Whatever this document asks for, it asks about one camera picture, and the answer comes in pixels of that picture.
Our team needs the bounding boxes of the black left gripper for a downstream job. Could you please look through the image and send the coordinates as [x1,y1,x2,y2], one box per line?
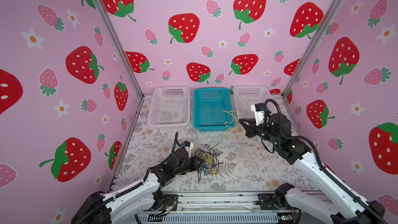
[174,155,205,177]

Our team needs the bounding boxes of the cable bundle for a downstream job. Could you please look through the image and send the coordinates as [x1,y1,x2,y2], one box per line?
[193,142,224,183]

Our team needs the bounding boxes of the yellow cable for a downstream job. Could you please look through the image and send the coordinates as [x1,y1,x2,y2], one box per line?
[222,110,243,138]

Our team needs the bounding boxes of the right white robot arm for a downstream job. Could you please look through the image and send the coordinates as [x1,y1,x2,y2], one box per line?
[239,99,386,224]

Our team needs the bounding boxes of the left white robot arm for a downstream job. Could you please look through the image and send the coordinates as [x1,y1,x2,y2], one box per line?
[70,132,201,224]

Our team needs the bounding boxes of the right white plastic basket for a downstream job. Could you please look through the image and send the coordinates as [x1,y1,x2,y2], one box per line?
[233,86,274,124]

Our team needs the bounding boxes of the white plastic basket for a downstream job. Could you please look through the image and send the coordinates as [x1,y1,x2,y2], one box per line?
[148,86,190,129]
[233,86,274,124]

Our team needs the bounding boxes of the teal plastic basket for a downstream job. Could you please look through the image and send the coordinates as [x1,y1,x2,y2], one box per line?
[193,88,236,132]

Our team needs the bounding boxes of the left white plastic basket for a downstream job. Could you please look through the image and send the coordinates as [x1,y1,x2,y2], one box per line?
[148,86,190,129]

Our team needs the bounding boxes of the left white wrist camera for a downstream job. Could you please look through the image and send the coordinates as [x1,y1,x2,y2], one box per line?
[180,141,194,158]

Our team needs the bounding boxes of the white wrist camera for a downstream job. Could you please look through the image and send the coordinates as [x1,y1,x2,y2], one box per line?
[180,141,194,158]
[251,103,268,126]

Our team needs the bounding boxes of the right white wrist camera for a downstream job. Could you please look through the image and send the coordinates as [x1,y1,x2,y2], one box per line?
[251,103,268,126]

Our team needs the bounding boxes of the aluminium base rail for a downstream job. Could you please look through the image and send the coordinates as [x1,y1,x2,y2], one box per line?
[93,191,343,224]

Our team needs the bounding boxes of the right aluminium corner post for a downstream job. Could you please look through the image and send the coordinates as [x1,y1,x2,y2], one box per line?
[282,0,344,100]

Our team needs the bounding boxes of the aluminium corner post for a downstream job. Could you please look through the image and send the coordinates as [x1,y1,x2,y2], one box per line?
[92,0,143,98]
[282,0,344,100]

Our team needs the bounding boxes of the left aluminium corner post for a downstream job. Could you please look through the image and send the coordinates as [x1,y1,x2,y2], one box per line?
[92,0,143,98]

